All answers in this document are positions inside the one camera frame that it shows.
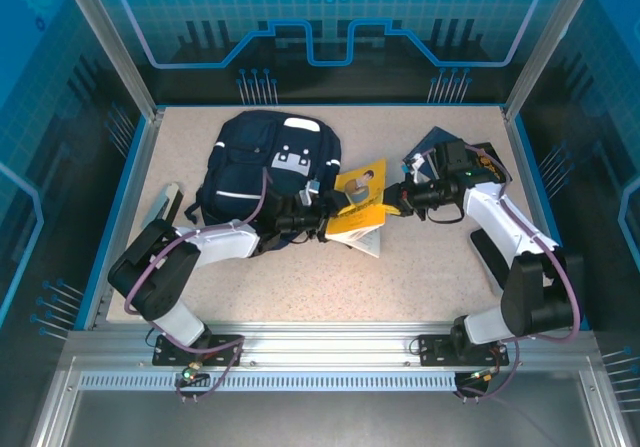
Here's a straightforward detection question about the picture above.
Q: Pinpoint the yellow paperback book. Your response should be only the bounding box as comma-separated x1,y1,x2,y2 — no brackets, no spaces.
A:
323,158,390,260

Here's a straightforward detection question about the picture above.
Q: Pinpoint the navy book with yellow label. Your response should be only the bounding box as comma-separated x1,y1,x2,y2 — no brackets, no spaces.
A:
403,125,454,168

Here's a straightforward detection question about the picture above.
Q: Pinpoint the black book with gold print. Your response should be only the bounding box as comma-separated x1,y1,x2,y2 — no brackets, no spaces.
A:
467,141,515,188

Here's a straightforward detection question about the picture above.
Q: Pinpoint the navy blue student backpack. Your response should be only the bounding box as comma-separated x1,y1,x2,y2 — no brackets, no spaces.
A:
183,109,344,253

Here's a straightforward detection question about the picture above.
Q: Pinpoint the grey and black pencil case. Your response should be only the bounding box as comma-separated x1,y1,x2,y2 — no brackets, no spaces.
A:
141,181,184,236

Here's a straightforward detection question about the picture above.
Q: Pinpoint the black oblong case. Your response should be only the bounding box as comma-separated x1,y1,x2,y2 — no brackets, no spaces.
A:
469,229,511,296

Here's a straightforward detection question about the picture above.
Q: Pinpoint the blue table edge strip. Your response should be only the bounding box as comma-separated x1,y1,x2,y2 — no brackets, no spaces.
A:
73,114,154,331
513,114,591,332

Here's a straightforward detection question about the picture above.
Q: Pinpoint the small connector board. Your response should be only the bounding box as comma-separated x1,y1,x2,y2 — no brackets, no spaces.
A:
174,361,211,391
457,366,504,393

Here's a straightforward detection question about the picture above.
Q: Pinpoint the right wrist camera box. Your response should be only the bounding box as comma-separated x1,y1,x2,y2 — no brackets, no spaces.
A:
433,139,470,178

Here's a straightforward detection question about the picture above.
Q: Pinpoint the aluminium mounting rail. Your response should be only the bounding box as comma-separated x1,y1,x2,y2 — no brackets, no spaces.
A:
64,320,599,374

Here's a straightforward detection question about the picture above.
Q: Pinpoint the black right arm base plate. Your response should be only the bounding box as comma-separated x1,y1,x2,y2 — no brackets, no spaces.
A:
417,333,511,367

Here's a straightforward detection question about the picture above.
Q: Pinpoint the slotted grey cable duct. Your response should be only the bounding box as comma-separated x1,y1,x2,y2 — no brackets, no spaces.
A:
78,372,460,394

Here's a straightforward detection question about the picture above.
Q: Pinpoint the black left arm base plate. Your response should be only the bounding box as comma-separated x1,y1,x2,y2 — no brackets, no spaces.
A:
151,333,247,367

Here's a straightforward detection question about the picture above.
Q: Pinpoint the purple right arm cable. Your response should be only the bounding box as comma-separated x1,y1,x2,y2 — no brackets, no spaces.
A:
409,144,584,403

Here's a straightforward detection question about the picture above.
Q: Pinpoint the aluminium frame post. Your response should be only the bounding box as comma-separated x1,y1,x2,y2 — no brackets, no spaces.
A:
56,0,167,123
501,0,599,123

